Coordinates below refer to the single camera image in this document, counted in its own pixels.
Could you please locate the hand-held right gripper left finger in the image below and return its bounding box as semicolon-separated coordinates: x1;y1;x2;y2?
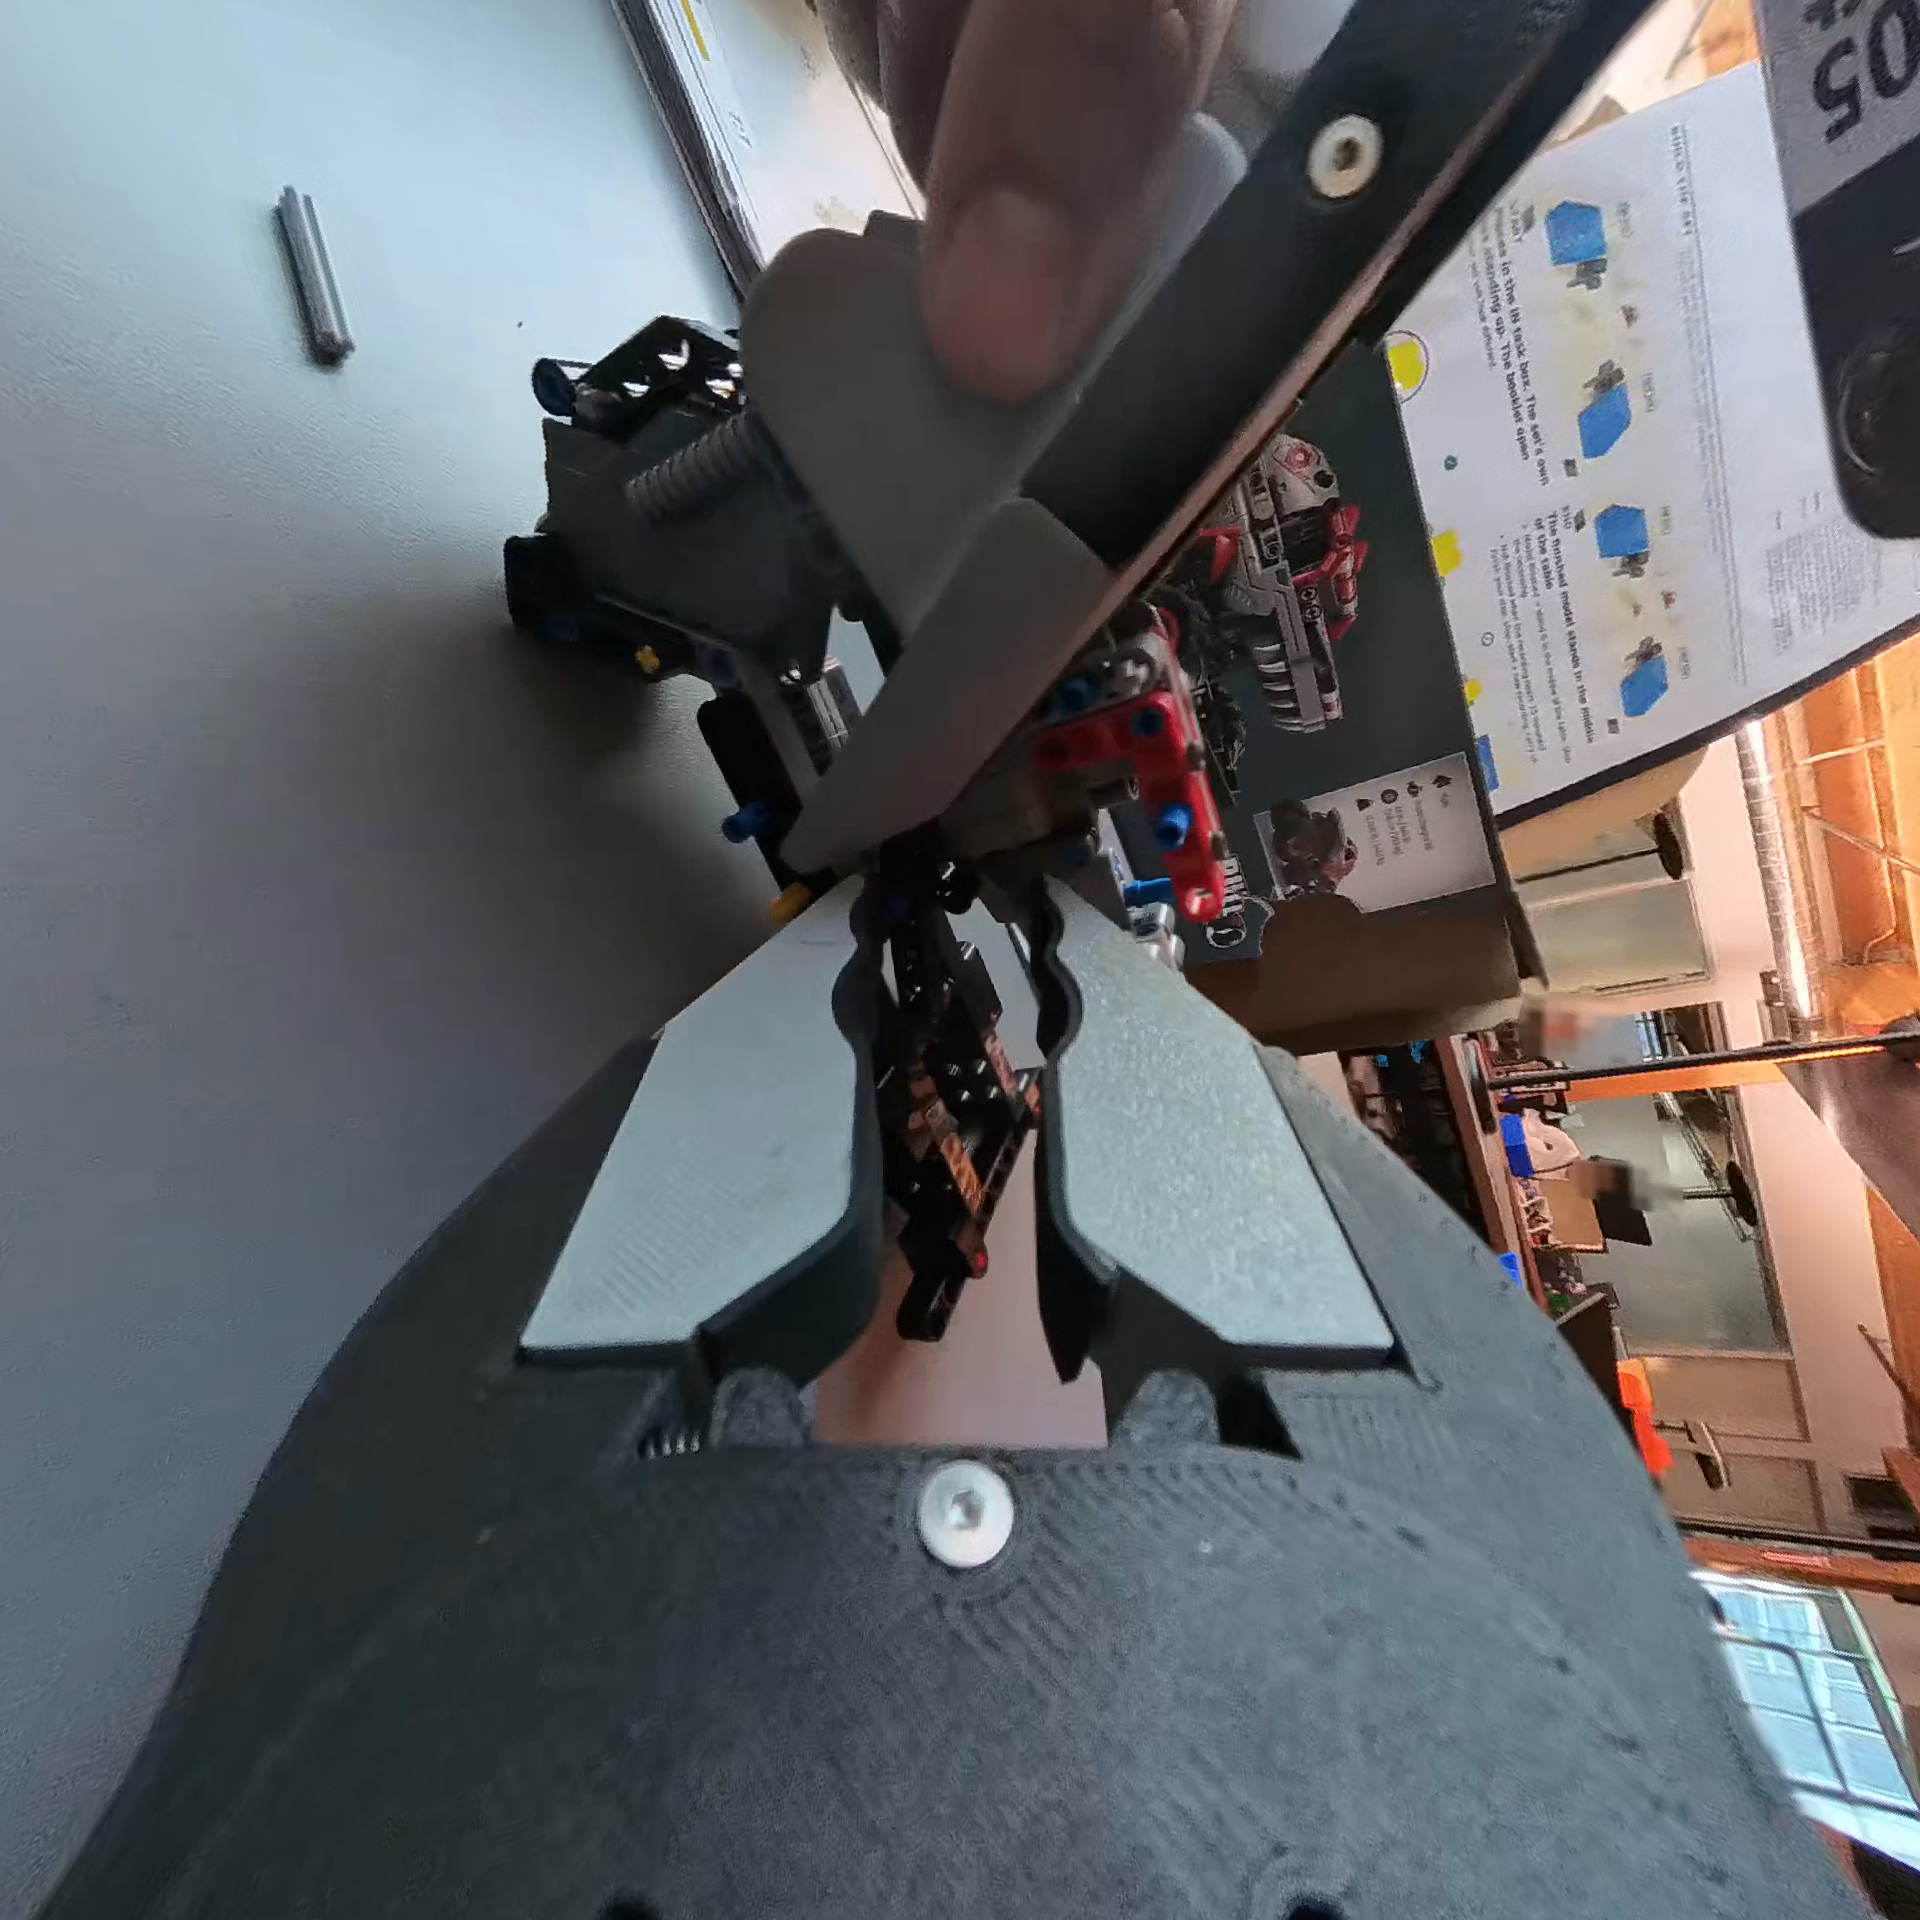
513;875;889;1387

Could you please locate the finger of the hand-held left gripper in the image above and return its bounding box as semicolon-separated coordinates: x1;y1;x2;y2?
775;498;1123;883

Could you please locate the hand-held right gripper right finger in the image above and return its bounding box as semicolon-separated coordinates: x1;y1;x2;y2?
1026;883;1411;1387

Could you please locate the lego truck model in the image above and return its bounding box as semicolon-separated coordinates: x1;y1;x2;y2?
501;315;1223;1345

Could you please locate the dark lego set box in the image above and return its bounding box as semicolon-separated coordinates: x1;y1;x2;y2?
1153;337;1550;1053

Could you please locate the grey lego axle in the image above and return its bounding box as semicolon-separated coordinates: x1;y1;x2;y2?
273;184;357;372

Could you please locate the person's left hand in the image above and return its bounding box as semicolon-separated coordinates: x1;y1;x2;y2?
862;0;1217;408

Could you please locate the white printed task sheet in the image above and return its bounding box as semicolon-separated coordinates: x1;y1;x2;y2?
1380;61;1920;820

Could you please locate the orange object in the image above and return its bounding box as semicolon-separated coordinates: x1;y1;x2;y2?
1615;1355;1676;1481

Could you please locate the silver ribbed duct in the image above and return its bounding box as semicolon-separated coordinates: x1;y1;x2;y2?
1731;723;1824;1039

